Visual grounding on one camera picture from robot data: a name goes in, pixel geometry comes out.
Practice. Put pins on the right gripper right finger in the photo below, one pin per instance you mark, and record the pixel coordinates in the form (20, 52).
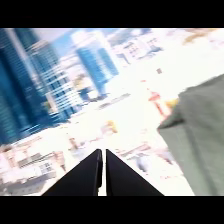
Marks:
(126, 180)

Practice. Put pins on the grey garment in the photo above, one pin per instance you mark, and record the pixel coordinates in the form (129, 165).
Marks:
(196, 140)

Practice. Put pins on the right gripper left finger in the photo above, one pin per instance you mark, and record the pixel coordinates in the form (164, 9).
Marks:
(81, 178)

